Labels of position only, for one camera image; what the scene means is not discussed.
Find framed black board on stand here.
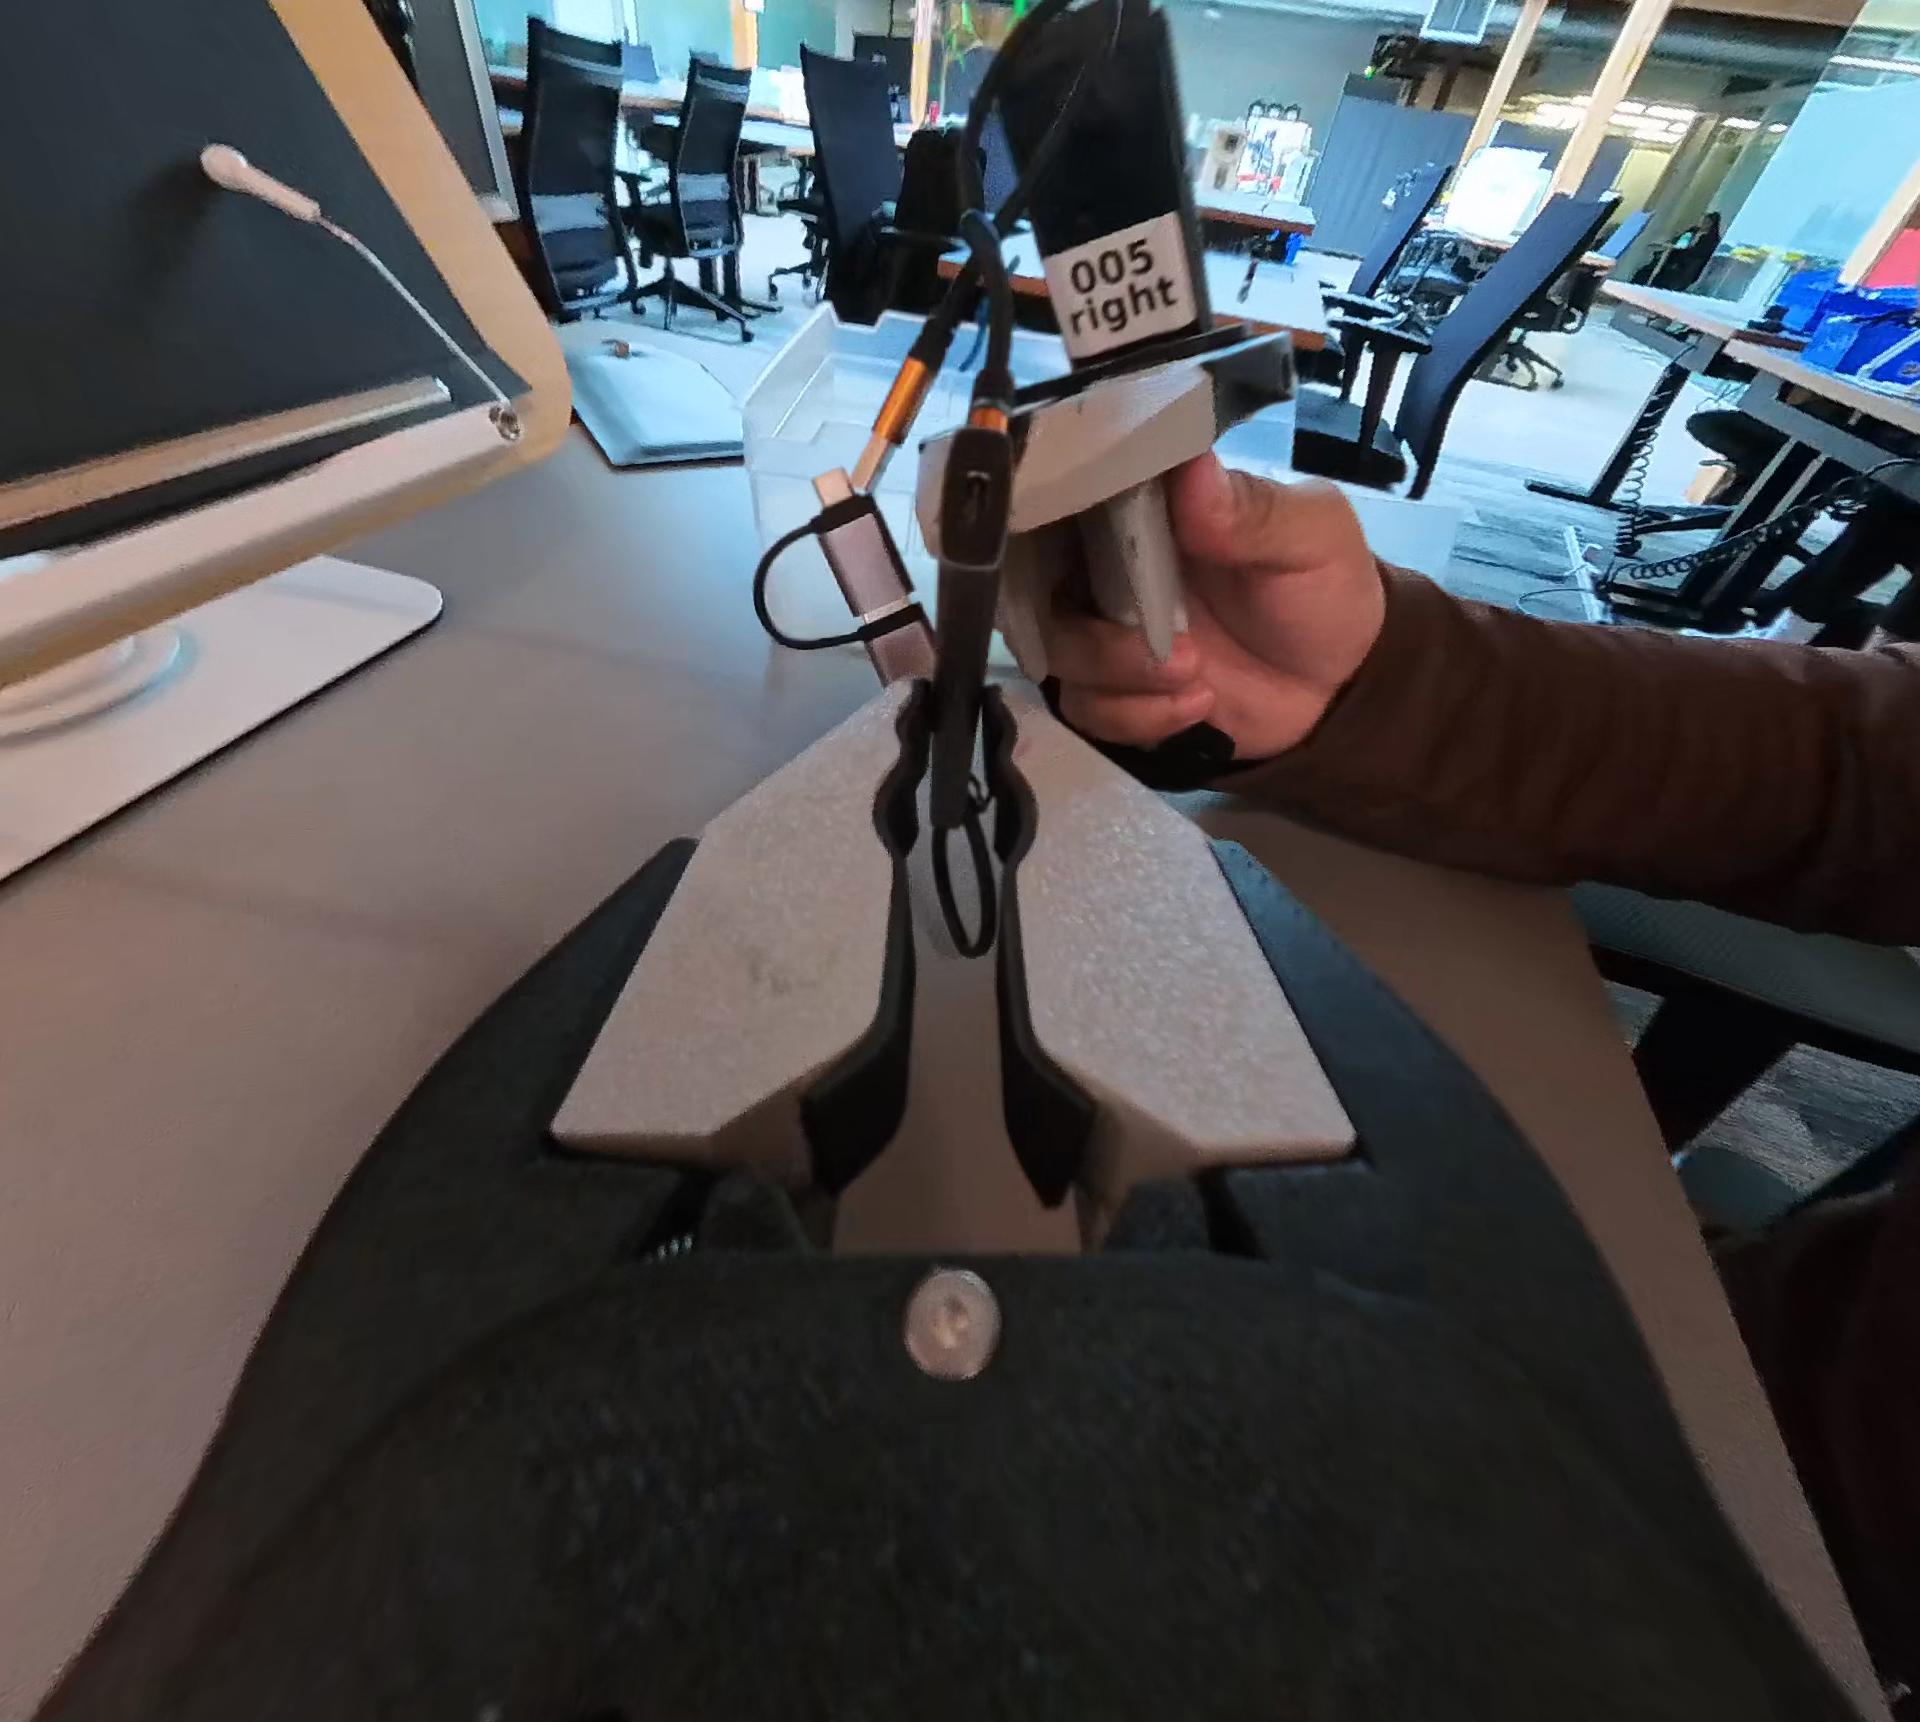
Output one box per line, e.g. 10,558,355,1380
0,0,575,886

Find clear plastic bin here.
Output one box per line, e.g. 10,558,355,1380
741,305,1058,668

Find person's right forearm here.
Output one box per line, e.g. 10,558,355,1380
1236,560,1920,948

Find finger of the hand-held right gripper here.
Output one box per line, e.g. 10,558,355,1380
914,369,1216,547

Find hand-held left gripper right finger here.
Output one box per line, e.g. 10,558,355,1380
987,684,1359,1234

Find person's right hand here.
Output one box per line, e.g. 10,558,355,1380
1042,455,1392,765

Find grey usb adapter with loop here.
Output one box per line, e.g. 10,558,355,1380
754,470,941,693

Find thin black cable orange plugs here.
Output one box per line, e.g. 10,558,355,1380
851,0,1130,510

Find flat grey stand base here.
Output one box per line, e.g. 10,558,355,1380
562,334,751,468

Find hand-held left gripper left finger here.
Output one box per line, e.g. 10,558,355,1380
549,682,923,1195

